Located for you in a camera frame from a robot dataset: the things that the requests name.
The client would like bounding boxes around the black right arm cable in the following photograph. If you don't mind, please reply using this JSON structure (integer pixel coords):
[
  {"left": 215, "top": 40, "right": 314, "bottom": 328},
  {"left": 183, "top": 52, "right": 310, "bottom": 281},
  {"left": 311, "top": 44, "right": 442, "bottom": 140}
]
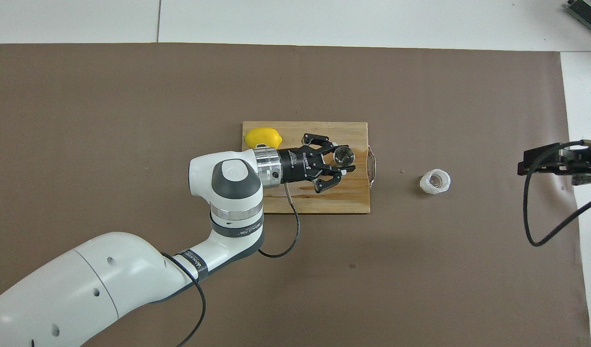
[{"left": 523, "top": 138, "right": 591, "bottom": 247}]

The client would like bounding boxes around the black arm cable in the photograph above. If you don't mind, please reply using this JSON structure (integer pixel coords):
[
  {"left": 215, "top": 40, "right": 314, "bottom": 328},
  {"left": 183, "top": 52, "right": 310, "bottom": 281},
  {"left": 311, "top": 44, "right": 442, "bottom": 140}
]
[
  {"left": 161, "top": 182, "right": 301, "bottom": 347},
  {"left": 523, "top": 138, "right": 591, "bottom": 247}
]

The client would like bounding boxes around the small clear plastic cup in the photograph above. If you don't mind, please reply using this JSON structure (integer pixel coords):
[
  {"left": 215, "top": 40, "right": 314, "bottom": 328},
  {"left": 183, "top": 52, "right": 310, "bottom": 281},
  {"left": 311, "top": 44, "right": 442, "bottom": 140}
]
[{"left": 419, "top": 169, "right": 451, "bottom": 195}]

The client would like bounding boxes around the wooden cutting board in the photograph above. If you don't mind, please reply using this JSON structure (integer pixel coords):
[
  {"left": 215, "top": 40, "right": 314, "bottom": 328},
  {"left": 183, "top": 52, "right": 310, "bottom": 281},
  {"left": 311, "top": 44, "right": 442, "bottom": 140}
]
[{"left": 241, "top": 121, "right": 377, "bottom": 214}]

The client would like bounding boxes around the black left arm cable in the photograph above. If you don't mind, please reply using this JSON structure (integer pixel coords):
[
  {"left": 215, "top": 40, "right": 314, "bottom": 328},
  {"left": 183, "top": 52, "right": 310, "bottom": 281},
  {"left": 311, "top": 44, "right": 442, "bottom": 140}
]
[{"left": 161, "top": 182, "right": 301, "bottom": 347}]

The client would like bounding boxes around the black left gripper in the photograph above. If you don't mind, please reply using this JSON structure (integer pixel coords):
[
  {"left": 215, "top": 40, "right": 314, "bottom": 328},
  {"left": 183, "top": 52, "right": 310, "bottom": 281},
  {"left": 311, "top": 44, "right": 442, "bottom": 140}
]
[{"left": 277, "top": 133, "right": 357, "bottom": 195}]

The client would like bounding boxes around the grey ribbed metal device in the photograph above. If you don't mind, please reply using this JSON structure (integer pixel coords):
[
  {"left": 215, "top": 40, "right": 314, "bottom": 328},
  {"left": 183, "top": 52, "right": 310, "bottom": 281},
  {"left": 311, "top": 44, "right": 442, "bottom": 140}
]
[{"left": 565, "top": 0, "right": 591, "bottom": 34}]

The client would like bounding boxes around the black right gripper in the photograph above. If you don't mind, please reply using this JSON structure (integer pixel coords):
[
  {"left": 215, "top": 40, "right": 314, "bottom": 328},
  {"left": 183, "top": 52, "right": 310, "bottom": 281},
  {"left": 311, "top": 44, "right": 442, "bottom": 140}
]
[{"left": 517, "top": 133, "right": 591, "bottom": 187}]

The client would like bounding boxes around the brown paper table mat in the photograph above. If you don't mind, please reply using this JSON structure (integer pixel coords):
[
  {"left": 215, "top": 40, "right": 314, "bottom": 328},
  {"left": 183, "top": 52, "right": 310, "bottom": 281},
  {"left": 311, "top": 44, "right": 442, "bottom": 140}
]
[{"left": 0, "top": 43, "right": 591, "bottom": 347}]

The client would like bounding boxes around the yellow lemon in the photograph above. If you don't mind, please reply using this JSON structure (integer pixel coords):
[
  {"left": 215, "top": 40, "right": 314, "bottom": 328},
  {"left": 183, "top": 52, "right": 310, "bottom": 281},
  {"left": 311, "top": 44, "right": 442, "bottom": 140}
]
[{"left": 244, "top": 127, "right": 283, "bottom": 150}]

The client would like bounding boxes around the steel double jigger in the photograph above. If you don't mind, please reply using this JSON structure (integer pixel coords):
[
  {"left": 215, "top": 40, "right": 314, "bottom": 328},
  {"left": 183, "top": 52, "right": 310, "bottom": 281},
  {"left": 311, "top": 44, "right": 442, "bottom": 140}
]
[{"left": 333, "top": 146, "right": 356, "bottom": 167}]

